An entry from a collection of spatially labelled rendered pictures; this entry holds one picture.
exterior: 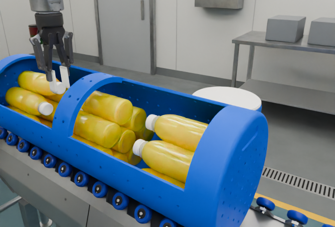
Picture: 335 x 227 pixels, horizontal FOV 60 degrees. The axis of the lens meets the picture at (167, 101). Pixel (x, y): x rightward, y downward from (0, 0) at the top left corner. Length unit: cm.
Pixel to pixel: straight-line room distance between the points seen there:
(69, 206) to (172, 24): 388
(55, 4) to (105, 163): 47
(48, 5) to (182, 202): 62
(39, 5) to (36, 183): 56
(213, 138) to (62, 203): 57
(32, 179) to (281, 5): 347
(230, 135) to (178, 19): 403
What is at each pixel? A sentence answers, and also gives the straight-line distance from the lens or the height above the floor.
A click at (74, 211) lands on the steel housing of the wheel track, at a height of 86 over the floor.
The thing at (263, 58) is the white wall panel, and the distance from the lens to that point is 410.
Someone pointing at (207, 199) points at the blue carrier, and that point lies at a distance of 53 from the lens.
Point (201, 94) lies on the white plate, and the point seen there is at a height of 104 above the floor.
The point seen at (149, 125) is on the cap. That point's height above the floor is 115.
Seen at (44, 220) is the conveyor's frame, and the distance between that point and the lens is 215.
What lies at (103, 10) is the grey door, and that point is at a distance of 534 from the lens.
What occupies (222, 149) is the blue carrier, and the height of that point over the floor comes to 120.
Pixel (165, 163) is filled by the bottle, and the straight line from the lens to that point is 63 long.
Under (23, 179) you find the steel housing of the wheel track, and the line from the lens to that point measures 112.
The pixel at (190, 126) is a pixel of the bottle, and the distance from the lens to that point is 63.
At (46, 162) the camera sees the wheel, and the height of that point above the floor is 96.
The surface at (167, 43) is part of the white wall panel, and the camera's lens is 466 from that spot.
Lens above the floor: 147
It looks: 23 degrees down
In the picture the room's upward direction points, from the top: straight up
